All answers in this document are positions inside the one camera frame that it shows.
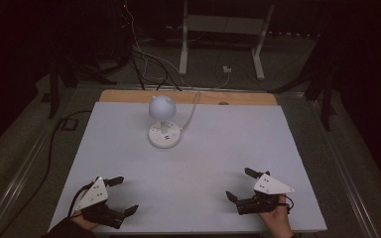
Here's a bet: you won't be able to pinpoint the metal floor rail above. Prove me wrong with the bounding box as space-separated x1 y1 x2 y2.
279 90 381 238
0 87 77 238

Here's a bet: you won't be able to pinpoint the thin white hanging cable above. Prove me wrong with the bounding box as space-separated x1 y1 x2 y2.
123 0 192 87

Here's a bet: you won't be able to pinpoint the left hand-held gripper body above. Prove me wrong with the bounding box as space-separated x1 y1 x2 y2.
74 177 126 230

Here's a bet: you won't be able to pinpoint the white lamp cable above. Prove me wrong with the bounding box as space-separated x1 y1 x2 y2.
179 70 232 132

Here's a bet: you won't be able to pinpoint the white metal stand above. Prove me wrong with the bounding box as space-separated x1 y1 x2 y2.
178 0 276 81

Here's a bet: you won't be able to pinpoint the white table cover sheet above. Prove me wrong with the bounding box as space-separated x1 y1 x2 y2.
48 101 327 234

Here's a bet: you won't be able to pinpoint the small black floor box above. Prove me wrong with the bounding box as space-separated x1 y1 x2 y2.
61 118 79 131

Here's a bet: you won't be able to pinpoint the long black floor cable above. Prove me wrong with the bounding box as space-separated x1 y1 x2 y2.
0 109 93 238

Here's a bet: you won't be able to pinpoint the wooden table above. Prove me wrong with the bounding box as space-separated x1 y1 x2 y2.
98 88 279 107

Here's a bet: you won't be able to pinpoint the black stand legs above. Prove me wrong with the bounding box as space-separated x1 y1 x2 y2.
48 54 118 119
267 33 338 132

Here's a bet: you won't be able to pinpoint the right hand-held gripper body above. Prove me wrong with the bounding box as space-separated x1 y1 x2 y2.
237 171 296 216

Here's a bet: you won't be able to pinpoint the right hand-held gripper black cable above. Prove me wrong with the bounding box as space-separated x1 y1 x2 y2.
282 195 295 214

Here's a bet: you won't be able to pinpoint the hand-held gripper black cable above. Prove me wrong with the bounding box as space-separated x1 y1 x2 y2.
282 195 295 214
66 182 95 217

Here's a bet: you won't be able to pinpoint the white round-headed desk lamp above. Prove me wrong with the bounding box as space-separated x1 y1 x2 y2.
147 95 183 150

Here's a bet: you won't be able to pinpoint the person's right hand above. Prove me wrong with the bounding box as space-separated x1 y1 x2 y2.
257 194 294 237

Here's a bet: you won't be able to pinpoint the left hand-held gripper black cable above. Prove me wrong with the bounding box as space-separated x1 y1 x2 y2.
66 182 95 217

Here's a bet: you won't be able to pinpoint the person's left hand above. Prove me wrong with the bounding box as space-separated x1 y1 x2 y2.
69 211 98 231

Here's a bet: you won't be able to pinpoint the black cable bundle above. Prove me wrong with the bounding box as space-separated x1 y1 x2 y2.
130 49 183 92

